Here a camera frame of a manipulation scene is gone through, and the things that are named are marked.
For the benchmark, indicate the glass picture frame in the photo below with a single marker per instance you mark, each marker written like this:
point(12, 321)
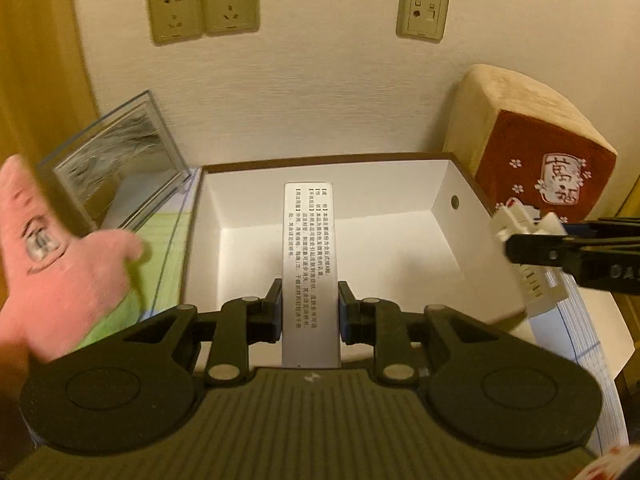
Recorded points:
point(116, 172)

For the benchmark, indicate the red lucky cat cushion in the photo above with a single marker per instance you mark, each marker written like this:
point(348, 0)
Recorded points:
point(522, 140)

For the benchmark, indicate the plaid tablecloth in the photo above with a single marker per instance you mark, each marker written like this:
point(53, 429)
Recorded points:
point(586, 328)

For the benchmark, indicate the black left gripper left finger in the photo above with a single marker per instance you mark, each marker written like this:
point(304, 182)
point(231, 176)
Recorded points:
point(239, 324)

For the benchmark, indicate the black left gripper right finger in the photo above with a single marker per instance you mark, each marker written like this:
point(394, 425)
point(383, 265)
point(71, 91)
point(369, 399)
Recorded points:
point(379, 324)

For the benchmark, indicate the wall data socket plate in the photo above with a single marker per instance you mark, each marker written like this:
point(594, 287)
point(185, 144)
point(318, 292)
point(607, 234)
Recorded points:
point(422, 19)

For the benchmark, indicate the wooden door panel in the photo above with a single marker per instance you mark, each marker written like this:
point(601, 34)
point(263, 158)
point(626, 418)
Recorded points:
point(46, 93)

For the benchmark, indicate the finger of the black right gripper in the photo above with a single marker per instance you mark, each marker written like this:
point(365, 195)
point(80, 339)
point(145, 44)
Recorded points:
point(612, 263)
point(605, 228)

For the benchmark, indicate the silver box with text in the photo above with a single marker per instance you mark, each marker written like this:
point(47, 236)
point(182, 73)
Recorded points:
point(310, 320)

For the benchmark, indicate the double wall power socket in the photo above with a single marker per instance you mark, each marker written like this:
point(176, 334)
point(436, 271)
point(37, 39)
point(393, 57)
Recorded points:
point(178, 20)

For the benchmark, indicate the brown cardboard box white inside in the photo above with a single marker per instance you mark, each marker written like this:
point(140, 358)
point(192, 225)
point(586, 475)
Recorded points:
point(410, 228)

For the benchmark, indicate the pink starfish plush toy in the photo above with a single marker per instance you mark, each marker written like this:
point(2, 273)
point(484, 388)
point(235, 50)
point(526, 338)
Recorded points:
point(59, 285)

